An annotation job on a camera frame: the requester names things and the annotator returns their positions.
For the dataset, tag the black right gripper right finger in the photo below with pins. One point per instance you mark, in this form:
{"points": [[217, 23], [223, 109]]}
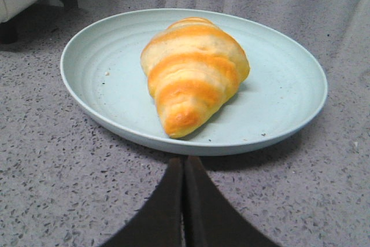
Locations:
{"points": [[209, 219]]}

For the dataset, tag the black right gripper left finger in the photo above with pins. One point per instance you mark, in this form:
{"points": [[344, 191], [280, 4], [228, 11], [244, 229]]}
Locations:
{"points": [[158, 222]]}

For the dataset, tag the golden croissant bread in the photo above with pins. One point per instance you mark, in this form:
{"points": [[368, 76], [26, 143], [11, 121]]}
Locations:
{"points": [[193, 68]]}

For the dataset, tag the light green round plate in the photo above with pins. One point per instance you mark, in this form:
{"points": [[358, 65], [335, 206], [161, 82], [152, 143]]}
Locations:
{"points": [[285, 90]]}

